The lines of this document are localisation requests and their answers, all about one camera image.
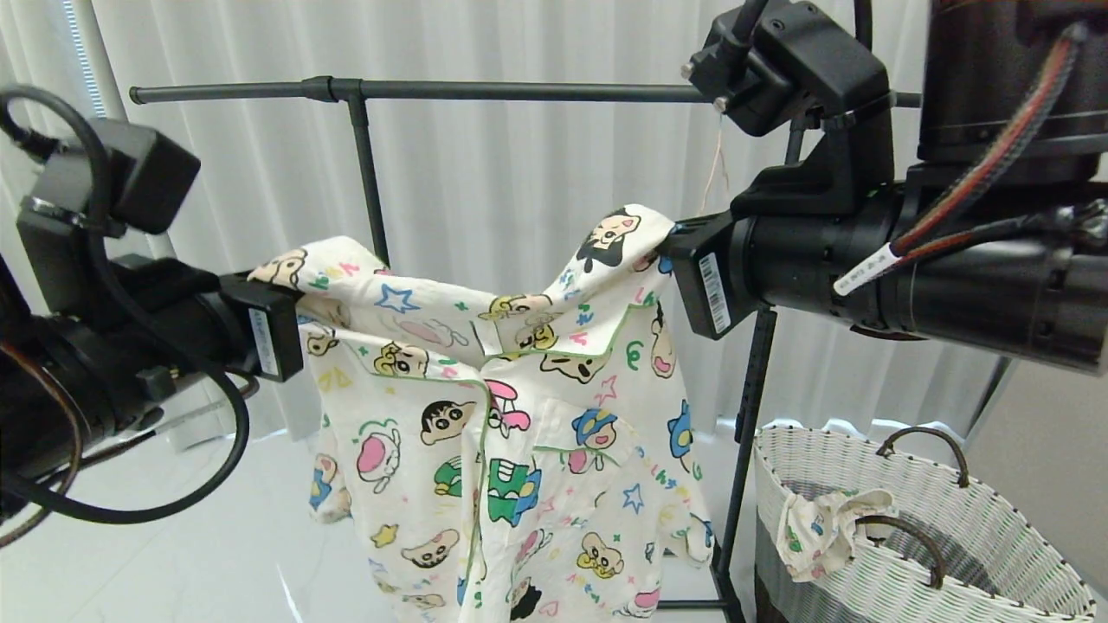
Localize white curtain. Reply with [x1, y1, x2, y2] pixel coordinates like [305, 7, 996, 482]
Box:
[0, 0, 1018, 446]

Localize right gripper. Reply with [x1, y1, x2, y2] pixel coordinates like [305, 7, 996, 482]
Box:
[665, 192, 1108, 375]

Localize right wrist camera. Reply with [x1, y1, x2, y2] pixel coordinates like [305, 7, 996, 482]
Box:
[681, 0, 897, 217]

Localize black clothes rack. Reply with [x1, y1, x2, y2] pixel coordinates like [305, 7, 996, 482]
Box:
[128, 76, 923, 623]

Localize pink clothes hanger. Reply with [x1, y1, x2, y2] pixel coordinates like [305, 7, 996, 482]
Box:
[703, 112, 734, 219]

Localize white laundry basket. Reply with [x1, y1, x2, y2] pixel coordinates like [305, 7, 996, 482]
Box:
[751, 421, 1100, 623]

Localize cream printed garment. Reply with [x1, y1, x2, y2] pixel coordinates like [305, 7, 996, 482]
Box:
[776, 487, 899, 582]

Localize cream printed shirt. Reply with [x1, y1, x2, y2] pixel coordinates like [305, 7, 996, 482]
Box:
[247, 203, 719, 623]

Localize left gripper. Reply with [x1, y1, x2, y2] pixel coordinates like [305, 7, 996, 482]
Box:
[0, 258, 306, 490]

